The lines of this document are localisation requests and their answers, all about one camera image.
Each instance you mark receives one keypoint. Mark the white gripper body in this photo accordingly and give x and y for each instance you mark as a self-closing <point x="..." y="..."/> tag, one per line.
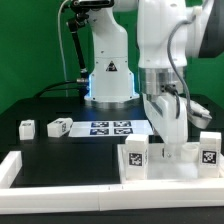
<point x="162" y="115"/>

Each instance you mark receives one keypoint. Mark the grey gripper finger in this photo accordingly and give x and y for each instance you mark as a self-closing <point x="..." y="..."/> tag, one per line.
<point x="171" y="151"/>

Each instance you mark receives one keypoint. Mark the white square table top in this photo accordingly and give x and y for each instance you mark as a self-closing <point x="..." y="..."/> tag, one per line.
<point x="159" y="168"/>

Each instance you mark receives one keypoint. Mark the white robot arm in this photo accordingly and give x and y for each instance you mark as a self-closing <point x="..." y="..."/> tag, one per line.
<point x="168" y="32"/>

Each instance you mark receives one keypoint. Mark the white fiducial marker sheet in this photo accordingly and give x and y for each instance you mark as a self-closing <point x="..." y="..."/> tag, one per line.
<point x="110" y="128"/>

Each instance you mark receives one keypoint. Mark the white U-shaped obstacle fence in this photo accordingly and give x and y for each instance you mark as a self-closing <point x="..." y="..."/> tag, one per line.
<point x="129" y="195"/>

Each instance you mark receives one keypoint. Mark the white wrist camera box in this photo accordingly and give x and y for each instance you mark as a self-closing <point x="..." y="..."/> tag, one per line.
<point x="200" y="117"/>

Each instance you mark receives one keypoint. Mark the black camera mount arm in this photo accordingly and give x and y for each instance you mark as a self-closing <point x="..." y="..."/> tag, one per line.
<point x="81" y="9"/>

